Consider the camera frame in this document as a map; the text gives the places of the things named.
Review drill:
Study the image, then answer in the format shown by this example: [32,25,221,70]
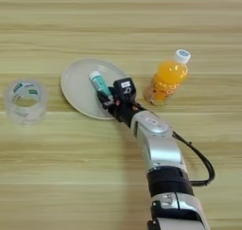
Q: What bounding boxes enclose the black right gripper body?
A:
[103,96,147,128]

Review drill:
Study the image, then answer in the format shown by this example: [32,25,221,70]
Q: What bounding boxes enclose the teal and white glue stick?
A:
[89,70,113,97]

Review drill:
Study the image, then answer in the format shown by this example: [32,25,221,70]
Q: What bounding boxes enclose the round beige plate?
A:
[60,58,129,121]

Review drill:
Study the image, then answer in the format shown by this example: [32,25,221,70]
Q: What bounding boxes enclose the small black white-labelled box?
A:
[112,77,138,103]

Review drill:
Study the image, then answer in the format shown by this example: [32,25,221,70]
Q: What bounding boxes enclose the orange juice bottle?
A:
[143,48,192,107]

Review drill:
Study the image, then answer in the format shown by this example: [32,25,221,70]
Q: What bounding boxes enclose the clear tape roll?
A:
[3,79,49,126]

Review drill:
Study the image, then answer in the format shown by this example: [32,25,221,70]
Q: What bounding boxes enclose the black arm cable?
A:
[171,131,216,187]

